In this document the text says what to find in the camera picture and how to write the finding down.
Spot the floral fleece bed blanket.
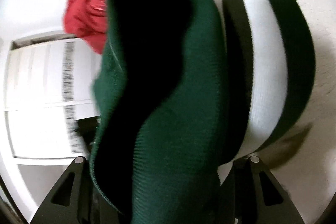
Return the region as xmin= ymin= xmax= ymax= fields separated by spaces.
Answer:
xmin=146 ymin=0 xmax=336 ymax=219

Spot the white wardrobe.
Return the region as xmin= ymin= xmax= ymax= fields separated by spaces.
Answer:
xmin=4 ymin=38 xmax=101 ymax=159

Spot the green and cream varsity jacket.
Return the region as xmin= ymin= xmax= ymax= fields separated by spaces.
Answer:
xmin=89 ymin=0 xmax=316 ymax=224

